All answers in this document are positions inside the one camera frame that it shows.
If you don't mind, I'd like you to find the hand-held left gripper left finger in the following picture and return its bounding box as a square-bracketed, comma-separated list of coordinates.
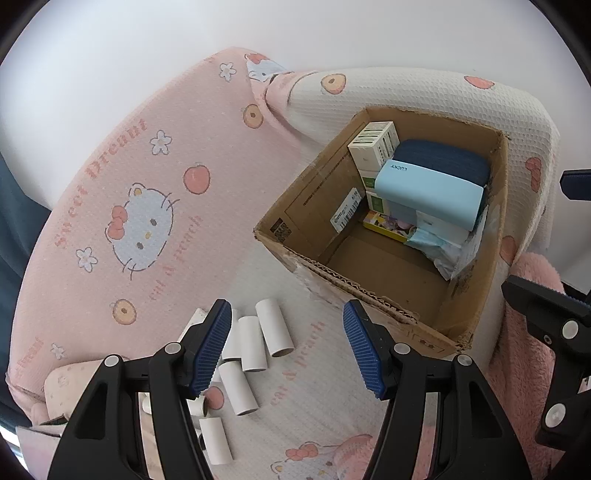
[48, 299, 232, 480]

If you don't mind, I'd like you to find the plain white box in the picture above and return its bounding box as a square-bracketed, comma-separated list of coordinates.
[413, 210, 468, 245]

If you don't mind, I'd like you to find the clear plastic packet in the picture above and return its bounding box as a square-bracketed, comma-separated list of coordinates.
[406, 222, 488, 281]

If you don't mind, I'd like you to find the pile of white tubes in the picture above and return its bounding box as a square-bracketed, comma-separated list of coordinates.
[139, 299, 295, 467]

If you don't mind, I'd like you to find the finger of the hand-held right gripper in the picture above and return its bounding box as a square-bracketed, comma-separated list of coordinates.
[560, 169, 591, 200]
[502, 274, 591, 450]

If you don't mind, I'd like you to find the light blue pouch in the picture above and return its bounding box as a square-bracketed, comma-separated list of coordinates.
[375, 159, 484, 232]

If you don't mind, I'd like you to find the pale pink dotted pillow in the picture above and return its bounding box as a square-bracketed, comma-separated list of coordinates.
[44, 361, 109, 423]

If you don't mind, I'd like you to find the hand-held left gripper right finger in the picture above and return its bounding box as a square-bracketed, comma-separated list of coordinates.
[342, 299, 534, 480]

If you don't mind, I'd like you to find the brown cardboard box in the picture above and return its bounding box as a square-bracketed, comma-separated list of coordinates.
[253, 107, 511, 361]

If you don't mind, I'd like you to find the white green-striped box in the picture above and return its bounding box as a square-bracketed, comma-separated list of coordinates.
[348, 121, 400, 170]

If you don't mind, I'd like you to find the yellow printed box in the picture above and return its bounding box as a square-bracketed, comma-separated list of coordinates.
[362, 210, 416, 244]

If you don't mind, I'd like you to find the dark blue case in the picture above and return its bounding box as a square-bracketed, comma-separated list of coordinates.
[392, 138, 491, 217]

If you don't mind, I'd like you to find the cat-print pink white blanket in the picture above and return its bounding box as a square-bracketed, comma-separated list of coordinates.
[7, 46, 561, 480]

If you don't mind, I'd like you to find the dark blue curtain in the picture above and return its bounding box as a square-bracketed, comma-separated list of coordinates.
[0, 152, 54, 333]

